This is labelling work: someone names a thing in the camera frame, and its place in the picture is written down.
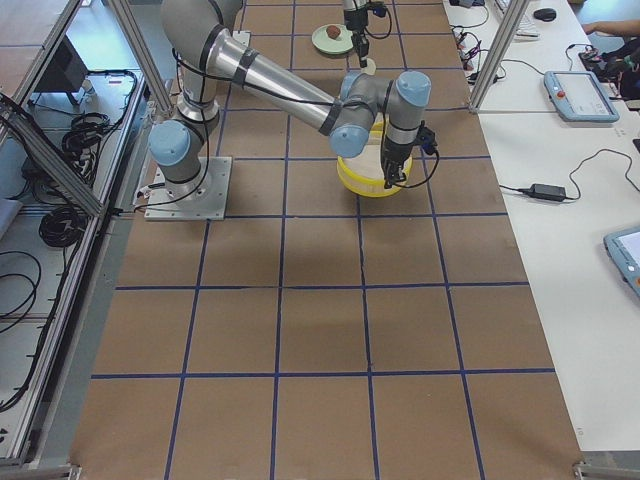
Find blue teach pendant lower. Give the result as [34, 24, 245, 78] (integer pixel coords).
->
[603, 226, 639, 295]

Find person forearm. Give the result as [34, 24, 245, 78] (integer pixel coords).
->
[582, 19, 640, 37]

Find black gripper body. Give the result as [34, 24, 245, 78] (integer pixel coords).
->
[381, 140, 413, 175]

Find yellow rimmed steamer layer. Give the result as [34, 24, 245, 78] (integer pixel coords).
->
[337, 121, 384, 180]
[338, 170, 402, 198]

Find light green plate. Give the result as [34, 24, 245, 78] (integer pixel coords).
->
[311, 23, 353, 55]

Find black wrist camera with cable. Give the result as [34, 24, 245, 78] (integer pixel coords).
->
[415, 121, 439, 156]

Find pale white bun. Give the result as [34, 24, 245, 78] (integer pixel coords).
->
[361, 58, 376, 76]

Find yellow rimmed bottom steamer layer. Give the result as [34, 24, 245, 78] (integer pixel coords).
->
[338, 170, 402, 198]

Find brown bun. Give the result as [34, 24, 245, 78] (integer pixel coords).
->
[325, 25, 341, 40]

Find black power adapter with cable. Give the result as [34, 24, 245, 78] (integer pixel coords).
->
[499, 148, 639, 203]

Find aluminium frame post right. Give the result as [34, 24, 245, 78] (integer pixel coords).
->
[469, 0, 528, 113]

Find aluminium frame rail left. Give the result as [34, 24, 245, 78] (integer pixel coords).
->
[1, 94, 105, 217]

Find white keyboard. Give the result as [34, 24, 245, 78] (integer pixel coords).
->
[515, 14, 540, 41]

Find yellow rimmed top steamer layer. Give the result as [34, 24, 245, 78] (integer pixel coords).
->
[337, 121, 384, 180]

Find blue teach pendant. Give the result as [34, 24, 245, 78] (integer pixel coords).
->
[543, 71, 619, 124]
[603, 226, 639, 295]

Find blue teach pendant upper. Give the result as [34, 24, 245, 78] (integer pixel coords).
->
[543, 71, 619, 124]

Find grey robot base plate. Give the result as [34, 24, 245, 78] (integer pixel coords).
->
[144, 156, 233, 221]

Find coiled black cables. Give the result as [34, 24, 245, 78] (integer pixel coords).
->
[38, 204, 87, 248]

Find black computer mouse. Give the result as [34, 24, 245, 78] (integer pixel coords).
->
[533, 8, 557, 22]

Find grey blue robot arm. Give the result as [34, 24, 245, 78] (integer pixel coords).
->
[161, 1, 439, 189]

